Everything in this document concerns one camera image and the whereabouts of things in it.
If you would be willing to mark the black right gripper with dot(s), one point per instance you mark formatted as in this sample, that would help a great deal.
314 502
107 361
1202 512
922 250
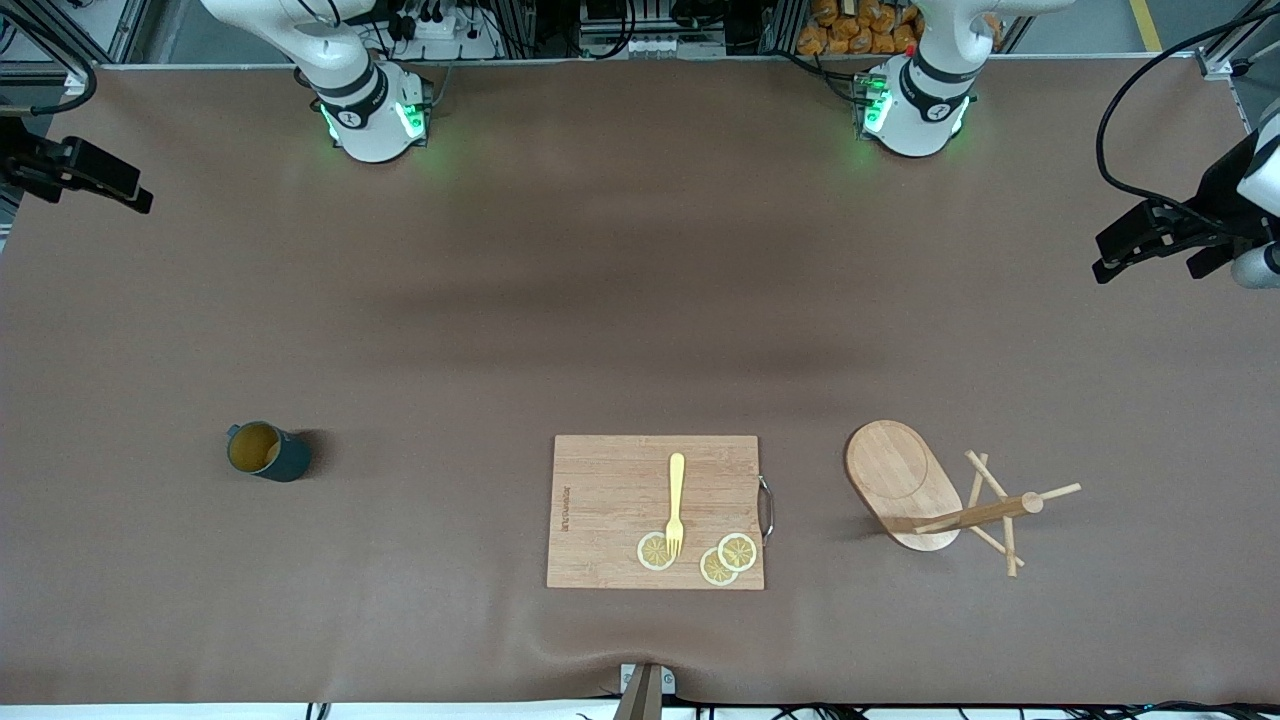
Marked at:
22 157

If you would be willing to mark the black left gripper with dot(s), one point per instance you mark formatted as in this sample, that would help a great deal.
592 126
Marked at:
1222 187

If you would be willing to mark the dark teal mug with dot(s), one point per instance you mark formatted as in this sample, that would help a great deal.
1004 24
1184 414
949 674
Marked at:
285 460

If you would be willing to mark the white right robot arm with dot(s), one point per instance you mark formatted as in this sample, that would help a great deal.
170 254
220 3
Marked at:
370 130

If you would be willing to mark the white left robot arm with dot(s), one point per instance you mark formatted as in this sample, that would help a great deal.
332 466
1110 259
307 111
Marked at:
915 125

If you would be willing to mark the oval wooden rack base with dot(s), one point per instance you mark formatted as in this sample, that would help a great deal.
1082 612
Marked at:
895 470

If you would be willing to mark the white power strip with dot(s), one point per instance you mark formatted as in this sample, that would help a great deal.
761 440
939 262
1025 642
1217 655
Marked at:
450 30

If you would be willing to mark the pile of orange bags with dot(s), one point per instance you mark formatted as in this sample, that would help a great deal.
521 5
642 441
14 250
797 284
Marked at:
860 30

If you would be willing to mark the yellow lemon slice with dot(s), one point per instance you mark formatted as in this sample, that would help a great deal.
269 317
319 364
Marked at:
650 553
738 552
715 570

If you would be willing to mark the yellow plastic fork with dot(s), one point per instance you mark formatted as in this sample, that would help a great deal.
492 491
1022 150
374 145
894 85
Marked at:
677 480

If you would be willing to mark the wooden cutting board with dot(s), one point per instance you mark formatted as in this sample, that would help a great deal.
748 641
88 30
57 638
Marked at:
610 500

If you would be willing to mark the wooden rack post with pegs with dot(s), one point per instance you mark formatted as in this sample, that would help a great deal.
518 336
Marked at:
985 514

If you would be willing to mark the aluminium profile frame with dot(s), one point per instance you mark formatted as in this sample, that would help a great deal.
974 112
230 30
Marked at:
783 25

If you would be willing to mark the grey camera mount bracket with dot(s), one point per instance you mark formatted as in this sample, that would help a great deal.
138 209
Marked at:
645 695

